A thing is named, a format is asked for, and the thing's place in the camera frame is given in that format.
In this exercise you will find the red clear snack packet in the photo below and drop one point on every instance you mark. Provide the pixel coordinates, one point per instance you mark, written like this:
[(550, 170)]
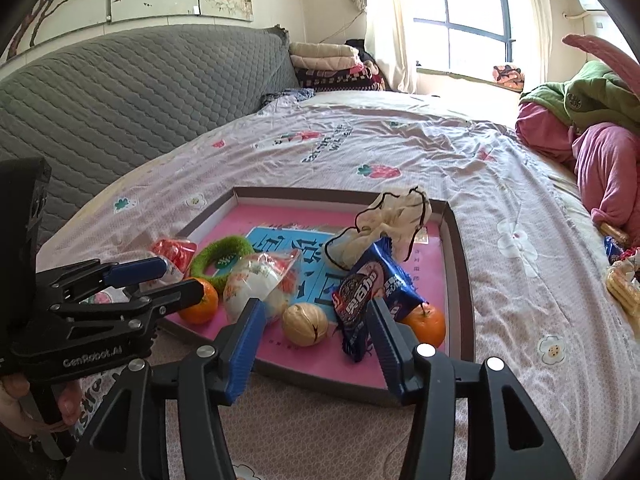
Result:
[(172, 255)]

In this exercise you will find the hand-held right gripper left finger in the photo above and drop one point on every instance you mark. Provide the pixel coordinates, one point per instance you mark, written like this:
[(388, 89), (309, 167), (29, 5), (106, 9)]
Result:
[(245, 355)]

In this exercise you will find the patterned cushion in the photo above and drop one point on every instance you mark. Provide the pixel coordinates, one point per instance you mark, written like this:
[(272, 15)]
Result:
[(507, 76)]

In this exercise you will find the grey shallow cardboard box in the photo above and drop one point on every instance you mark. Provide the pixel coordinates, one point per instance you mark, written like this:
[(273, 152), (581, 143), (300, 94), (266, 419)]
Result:
[(462, 280)]

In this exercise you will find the dark framed window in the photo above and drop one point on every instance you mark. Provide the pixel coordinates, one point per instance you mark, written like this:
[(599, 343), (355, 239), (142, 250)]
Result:
[(470, 15)]

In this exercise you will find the snack packets by blankets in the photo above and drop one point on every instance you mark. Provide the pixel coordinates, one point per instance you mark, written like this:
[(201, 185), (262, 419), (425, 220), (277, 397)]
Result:
[(622, 290)]

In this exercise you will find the pink quilted blanket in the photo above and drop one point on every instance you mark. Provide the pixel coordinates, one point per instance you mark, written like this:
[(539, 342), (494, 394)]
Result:
[(610, 57)]

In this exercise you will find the person's left hand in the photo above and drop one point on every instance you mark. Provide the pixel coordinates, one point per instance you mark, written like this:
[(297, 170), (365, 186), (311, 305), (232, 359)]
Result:
[(12, 400)]

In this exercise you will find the orange snack packet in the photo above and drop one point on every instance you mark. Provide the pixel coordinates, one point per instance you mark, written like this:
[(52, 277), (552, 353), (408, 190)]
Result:
[(615, 232)]

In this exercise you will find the black cloth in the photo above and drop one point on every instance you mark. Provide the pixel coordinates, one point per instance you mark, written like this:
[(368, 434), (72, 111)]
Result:
[(357, 47)]

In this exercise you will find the dark patterned folded blanket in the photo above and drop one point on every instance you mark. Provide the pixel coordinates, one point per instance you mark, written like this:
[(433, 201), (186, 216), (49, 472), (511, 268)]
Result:
[(335, 80)]

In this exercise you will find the cream curtain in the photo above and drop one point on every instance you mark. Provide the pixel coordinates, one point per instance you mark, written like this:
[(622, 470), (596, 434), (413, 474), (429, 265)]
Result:
[(385, 25), (537, 25)]

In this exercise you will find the blue snack packet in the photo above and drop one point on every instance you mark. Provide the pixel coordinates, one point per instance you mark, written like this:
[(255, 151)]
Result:
[(365, 290)]

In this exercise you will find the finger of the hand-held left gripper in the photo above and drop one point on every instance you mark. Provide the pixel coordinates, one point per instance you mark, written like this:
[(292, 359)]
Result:
[(165, 297), (135, 270)]

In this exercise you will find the grey quilted headboard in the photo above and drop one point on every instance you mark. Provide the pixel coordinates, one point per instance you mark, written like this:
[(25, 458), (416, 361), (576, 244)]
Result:
[(125, 90)]

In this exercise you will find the blue patterned cloth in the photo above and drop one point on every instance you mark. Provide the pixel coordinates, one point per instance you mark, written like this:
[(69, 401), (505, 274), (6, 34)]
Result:
[(287, 96)]

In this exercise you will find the orange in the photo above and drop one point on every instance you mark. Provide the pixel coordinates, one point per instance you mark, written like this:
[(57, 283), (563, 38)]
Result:
[(427, 325), (200, 307)]

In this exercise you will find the white orange snack bag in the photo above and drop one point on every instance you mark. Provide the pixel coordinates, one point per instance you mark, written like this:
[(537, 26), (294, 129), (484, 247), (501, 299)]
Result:
[(255, 280)]

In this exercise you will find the small blue packet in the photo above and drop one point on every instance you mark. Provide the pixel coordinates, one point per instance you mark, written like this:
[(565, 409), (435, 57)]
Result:
[(611, 247)]

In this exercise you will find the magenta fleece blanket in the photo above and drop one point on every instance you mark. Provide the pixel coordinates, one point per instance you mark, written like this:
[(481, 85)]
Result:
[(610, 170)]

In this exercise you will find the white air conditioner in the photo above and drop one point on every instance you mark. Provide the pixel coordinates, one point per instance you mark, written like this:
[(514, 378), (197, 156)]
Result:
[(590, 1)]

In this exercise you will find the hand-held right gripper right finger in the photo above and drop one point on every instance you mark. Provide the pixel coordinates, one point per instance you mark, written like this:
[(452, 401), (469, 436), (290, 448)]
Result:
[(385, 355)]

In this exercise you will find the walnut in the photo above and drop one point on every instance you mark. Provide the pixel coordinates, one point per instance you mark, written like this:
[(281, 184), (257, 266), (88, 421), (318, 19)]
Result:
[(302, 325)]

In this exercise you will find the green garment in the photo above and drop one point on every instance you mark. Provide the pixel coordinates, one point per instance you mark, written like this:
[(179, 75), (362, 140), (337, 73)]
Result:
[(575, 97)]

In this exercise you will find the pink folded blanket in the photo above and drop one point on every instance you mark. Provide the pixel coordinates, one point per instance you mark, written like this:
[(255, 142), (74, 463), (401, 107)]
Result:
[(325, 64)]

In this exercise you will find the cream folded blanket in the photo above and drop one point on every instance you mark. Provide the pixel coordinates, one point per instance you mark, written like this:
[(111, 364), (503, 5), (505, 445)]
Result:
[(320, 50)]

